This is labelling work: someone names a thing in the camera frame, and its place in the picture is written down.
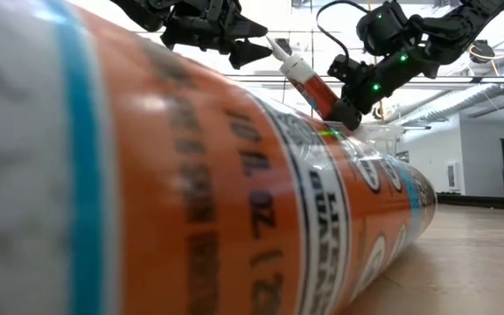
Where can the silver ventilation duct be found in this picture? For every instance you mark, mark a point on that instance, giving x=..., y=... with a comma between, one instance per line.
x=453, y=102

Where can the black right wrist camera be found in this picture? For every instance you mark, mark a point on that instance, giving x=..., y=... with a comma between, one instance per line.
x=344, y=69

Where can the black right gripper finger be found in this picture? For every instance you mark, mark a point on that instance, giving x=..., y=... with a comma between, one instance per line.
x=346, y=114

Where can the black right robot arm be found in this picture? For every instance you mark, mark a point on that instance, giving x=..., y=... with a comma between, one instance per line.
x=453, y=26

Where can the clear plastic container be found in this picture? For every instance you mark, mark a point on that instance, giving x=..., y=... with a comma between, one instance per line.
x=383, y=130

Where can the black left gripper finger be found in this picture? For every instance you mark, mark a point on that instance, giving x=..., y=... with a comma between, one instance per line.
x=249, y=28
x=247, y=54

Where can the orange sealant tube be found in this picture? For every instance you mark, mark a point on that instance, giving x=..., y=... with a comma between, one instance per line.
x=191, y=175
x=313, y=87

